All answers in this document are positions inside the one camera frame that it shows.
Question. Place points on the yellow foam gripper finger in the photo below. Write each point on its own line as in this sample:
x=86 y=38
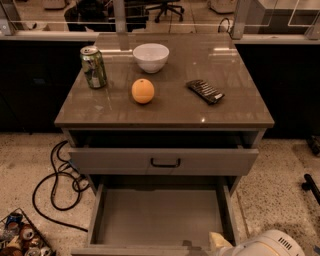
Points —
x=217 y=241

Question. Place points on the grey drawer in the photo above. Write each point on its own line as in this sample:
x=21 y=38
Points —
x=159 y=216
x=164 y=153

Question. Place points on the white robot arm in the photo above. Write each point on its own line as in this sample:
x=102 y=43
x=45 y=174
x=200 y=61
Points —
x=268 y=243

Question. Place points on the grey drawer cabinet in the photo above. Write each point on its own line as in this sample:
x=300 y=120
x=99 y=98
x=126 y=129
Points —
x=209 y=57

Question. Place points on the grey top drawer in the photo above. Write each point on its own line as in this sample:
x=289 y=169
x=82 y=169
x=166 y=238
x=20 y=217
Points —
x=164 y=153

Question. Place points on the dark chocolate bar wrapper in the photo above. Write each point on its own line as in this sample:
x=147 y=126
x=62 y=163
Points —
x=205 y=91

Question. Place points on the orange fruit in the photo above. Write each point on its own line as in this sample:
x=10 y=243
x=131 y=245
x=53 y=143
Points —
x=142 y=91

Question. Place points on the white ceramic bowl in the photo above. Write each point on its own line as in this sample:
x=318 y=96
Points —
x=151 y=57

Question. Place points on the green soda can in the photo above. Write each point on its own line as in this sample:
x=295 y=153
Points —
x=93 y=67

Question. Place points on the black office chair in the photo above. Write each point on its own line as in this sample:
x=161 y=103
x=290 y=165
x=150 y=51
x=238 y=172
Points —
x=163 y=6

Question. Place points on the wire basket of cans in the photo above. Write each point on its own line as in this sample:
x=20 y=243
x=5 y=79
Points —
x=20 y=237

